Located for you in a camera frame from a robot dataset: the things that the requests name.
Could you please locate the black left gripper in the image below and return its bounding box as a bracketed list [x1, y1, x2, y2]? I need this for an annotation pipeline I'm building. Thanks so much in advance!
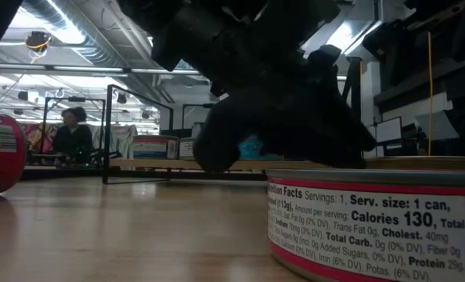
[193, 45, 377, 172]

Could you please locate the teal yellowfin tuna can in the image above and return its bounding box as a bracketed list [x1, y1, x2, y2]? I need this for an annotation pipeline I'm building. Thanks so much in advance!
[238, 135, 283, 161]

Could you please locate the red tuna can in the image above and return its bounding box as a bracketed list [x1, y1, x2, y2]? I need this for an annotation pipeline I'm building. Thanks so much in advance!
[266, 168, 465, 282]

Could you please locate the red green labelled can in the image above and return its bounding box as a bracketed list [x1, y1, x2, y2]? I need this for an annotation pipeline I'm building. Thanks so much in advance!
[0, 112, 27, 196]

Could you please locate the grey photo light panel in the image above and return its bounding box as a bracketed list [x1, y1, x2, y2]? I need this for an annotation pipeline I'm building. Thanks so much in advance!
[413, 110, 461, 142]

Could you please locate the white hanging cloth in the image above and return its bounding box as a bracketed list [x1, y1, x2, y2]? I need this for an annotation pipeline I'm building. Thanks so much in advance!
[93, 124, 139, 160]

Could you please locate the person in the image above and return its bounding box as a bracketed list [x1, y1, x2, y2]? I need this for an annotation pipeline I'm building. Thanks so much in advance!
[52, 106, 96, 165]

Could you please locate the linear ceiling light strip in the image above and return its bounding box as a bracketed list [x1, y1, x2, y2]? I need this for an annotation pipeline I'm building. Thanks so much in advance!
[0, 62, 202, 78]

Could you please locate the colourful patterned cloth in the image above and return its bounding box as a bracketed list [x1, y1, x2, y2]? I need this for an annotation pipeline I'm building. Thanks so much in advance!
[20, 123, 59, 154]

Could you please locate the black round ceiling device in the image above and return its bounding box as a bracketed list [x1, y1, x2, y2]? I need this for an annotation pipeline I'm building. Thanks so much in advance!
[23, 31, 52, 54]

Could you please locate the whiteboard with black frame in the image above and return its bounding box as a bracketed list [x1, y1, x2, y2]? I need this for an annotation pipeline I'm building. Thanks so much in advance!
[362, 116, 402, 157]

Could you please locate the yellow hanging cable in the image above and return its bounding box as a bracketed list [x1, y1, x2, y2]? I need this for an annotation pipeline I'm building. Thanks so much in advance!
[427, 31, 434, 157]

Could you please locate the black background rack frame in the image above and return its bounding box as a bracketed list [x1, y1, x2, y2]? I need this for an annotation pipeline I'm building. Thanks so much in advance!
[40, 96, 106, 156]
[181, 103, 214, 132]

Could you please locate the wooden shelf with black frame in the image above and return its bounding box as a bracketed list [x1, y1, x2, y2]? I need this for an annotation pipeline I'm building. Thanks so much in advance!
[101, 56, 365, 186]

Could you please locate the silver ventilation duct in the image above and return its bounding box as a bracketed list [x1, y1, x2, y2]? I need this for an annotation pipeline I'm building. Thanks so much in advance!
[20, 0, 155, 70]

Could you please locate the black aluminium table frame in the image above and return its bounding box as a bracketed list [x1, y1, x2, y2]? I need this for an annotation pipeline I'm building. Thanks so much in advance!
[19, 167, 269, 182]

